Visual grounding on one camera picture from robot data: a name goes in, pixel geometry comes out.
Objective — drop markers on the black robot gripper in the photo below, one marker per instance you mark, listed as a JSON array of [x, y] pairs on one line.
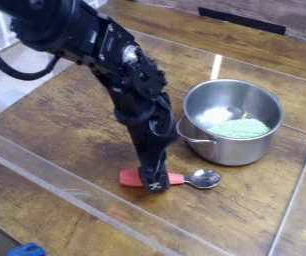
[[149, 121]]

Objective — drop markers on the pink handled metal spoon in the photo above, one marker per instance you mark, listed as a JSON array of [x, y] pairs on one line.
[[201, 179]]

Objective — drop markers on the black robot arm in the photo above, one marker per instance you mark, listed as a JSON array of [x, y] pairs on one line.
[[68, 29]]

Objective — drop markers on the green food lump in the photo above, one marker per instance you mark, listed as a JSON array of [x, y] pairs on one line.
[[240, 128]]

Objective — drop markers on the stainless steel pot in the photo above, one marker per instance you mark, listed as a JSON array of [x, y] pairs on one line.
[[220, 100]]

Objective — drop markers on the blue object at corner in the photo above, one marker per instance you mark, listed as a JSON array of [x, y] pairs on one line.
[[29, 249]]

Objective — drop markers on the black strip on table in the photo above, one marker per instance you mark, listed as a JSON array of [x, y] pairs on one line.
[[243, 21]]

